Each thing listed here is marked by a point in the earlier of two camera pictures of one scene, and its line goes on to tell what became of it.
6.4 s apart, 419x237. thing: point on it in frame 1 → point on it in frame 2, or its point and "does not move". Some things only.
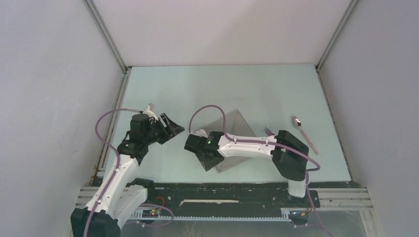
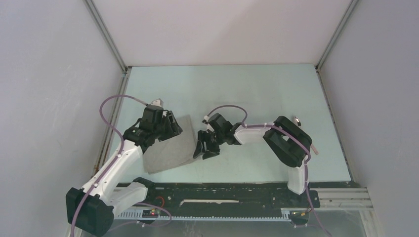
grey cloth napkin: [235, 125] → [179, 149]
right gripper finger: [209, 161] → [202, 142]
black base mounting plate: [219, 199] does not move
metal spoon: [297, 122] does not move
